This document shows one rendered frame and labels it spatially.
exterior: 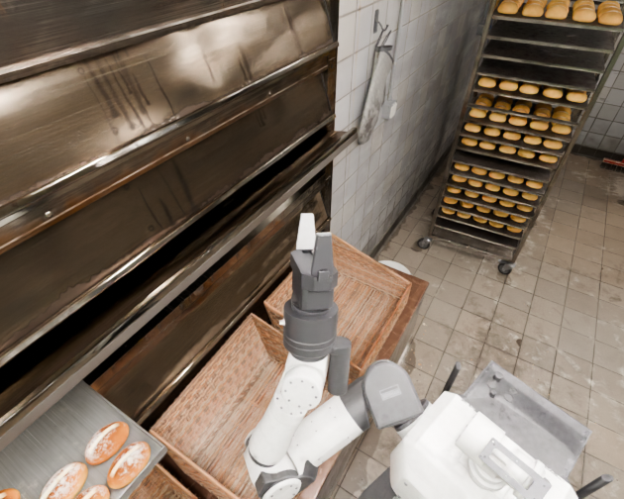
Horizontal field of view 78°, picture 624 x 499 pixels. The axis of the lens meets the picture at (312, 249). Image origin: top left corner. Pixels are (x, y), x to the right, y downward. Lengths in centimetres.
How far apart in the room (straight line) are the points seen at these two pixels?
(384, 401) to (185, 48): 89
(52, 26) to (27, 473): 91
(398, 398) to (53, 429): 81
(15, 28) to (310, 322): 66
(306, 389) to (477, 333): 223
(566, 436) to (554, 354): 203
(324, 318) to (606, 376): 252
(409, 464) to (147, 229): 77
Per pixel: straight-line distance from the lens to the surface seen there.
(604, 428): 277
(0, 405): 97
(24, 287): 95
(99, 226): 99
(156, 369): 135
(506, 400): 87
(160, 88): 99
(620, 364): 309
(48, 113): 87
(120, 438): 105
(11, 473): 117
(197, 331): 141
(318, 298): 57
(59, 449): 114
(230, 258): 137
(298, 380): 63
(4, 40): 84
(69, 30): 89
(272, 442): 77
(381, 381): 80
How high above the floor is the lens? 211
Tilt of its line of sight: 43 degrees down
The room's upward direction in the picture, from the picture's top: straight up
